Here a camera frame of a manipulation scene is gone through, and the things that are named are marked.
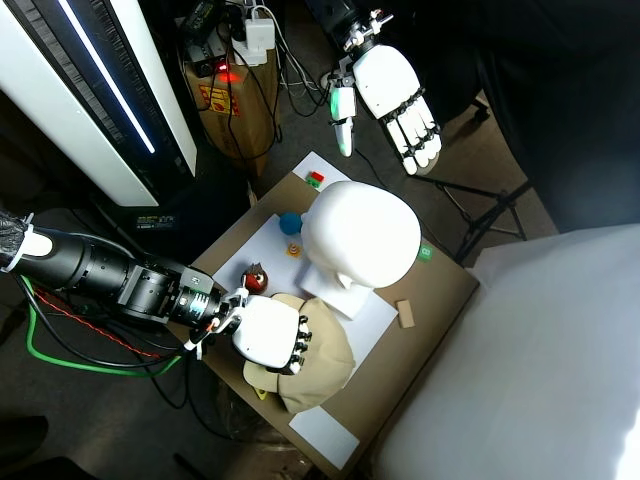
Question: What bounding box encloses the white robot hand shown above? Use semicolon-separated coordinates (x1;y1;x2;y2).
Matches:
229;293;312;377
325;43;444;177

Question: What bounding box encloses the beige baseball cap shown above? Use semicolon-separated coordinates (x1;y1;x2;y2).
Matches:
243;292;356;415

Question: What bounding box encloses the white mannequin head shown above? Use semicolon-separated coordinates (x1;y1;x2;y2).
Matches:
298;180;422;321

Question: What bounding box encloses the red bird toy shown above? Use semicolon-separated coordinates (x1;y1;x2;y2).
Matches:
241;262;269;294

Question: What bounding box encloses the large white paper sheet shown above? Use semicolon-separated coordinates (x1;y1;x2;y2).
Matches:
213;214;400;374

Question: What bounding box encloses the small white paper sheet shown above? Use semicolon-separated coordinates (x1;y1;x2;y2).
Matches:
294;151;354;189
288;405;361;471

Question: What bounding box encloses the blue ball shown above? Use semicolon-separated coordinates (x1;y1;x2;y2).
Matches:
278;211;305;236

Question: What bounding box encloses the white power adapter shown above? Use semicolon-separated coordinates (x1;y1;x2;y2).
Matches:
244;17;277;52

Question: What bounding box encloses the white power strip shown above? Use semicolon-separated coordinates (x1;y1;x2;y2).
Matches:
231;38;270;67

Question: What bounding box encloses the wooden block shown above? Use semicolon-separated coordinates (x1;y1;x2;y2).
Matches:
394;299;416;330

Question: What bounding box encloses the black unit with label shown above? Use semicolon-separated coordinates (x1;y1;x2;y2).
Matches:
88;193;252;252

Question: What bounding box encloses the brown cardboard box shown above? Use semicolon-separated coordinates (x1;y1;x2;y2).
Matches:
182;54;281;176

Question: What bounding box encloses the black tripod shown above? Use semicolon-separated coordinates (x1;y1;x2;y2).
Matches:
423;172;534;264

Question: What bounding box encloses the black cloth drape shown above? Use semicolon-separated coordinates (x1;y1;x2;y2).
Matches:
394;0;640;234

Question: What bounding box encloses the black device with red light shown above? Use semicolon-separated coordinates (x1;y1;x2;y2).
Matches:
192;56;232;80

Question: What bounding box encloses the black electronic device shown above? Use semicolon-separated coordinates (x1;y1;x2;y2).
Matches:
183;0;225;32

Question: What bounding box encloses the white backdrop cloth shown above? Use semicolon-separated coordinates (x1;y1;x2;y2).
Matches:
372;222;640;480

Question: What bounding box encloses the white tower with light strip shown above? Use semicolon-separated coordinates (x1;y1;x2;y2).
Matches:
0;0;199;209

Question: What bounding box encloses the white cable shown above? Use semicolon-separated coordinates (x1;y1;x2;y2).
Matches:
269;29;332;101

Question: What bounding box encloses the thin red cable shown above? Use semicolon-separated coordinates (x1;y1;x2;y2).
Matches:
33;288;162;359

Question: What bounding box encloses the black cable over box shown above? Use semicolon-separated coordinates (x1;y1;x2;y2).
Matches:
218;63;282;162

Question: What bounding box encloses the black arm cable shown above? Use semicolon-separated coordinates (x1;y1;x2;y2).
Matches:
13;273;204;370

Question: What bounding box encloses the green cable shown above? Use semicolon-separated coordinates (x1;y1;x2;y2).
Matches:
24;277;184;379

